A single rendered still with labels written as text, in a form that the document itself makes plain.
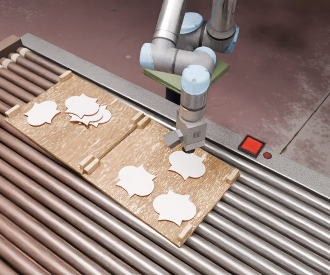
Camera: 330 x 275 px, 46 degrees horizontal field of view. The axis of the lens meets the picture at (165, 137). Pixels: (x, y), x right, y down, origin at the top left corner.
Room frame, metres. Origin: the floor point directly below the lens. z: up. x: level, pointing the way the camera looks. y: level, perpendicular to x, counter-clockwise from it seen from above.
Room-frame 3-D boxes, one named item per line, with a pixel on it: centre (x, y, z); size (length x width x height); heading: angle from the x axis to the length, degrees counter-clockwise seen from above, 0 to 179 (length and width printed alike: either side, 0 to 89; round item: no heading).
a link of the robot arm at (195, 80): (0.83, -0.08, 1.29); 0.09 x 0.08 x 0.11; 166
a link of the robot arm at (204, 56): (0.93, -0.08, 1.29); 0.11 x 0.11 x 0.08; 76
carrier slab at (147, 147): (0.79, 0.01, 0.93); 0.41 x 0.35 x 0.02; 53
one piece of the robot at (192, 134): (0.82, -0.06, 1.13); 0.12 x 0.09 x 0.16; 113
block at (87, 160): (0.82, 0.26, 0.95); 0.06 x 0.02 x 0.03; 144
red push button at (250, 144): (0.94, -0.32, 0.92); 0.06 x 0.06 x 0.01; 57
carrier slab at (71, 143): (1.05, 0.34, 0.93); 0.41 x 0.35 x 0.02; 54
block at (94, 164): (0.80, 0.24, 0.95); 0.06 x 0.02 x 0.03; 143
